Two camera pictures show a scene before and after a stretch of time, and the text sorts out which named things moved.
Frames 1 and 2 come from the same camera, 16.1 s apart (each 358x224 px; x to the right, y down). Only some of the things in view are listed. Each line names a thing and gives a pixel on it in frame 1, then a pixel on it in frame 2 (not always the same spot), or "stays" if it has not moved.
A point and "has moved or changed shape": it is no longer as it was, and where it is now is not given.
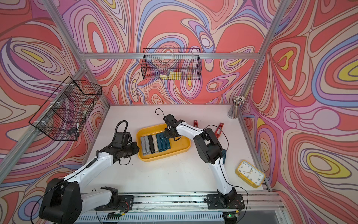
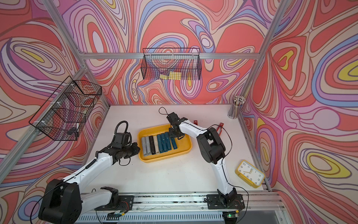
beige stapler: (154, 139) stays
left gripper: (136, 148) stays
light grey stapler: (147, 144) stays
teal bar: (223, 152) has moved or changed shape
